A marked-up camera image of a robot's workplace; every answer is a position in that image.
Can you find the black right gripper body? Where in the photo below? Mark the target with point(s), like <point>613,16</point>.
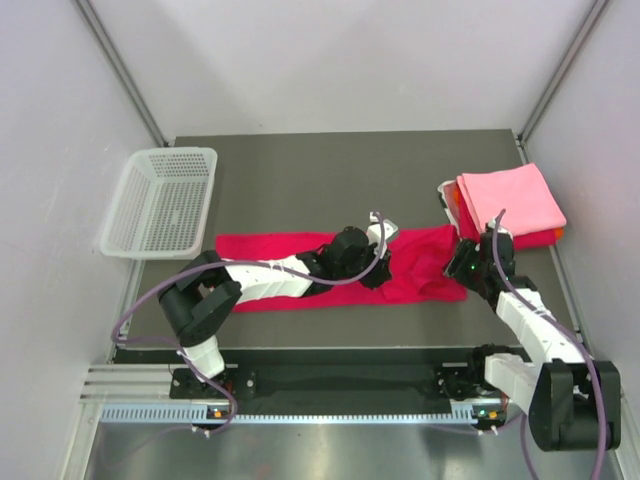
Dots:
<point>466,267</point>

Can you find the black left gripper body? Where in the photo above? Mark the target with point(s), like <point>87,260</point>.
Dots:
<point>370,280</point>

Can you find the crimson red t shirt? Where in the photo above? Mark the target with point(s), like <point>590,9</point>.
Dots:
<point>418,257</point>

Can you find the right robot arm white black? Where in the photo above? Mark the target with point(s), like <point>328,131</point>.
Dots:
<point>572,400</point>

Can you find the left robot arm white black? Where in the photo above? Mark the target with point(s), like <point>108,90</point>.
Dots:
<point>196,306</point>

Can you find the red folded t shirt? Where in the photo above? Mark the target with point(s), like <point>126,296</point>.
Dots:
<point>468,230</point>

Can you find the light pink folded t shirt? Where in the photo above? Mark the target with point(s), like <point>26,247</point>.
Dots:
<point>521,192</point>

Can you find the white perforated plastic basket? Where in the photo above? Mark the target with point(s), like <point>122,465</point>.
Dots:
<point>161,205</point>

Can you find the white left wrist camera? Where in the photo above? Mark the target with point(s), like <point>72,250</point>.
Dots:
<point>380,233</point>

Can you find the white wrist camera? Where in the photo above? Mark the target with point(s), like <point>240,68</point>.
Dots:
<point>380,233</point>
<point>494,228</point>

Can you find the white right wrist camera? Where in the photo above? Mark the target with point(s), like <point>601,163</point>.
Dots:
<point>494,228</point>

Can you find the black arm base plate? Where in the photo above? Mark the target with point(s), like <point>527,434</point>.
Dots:
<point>433,372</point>

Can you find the right aluminium frame post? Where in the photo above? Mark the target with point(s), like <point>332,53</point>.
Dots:
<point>578,41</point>

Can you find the aluminium frame post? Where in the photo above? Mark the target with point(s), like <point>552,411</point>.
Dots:
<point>122,73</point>
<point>578,41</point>

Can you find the grey slotted cable duct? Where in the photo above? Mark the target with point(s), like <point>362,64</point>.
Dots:
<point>460,414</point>

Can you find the left aluminium frame post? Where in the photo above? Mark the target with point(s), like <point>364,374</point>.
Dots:
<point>122,73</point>

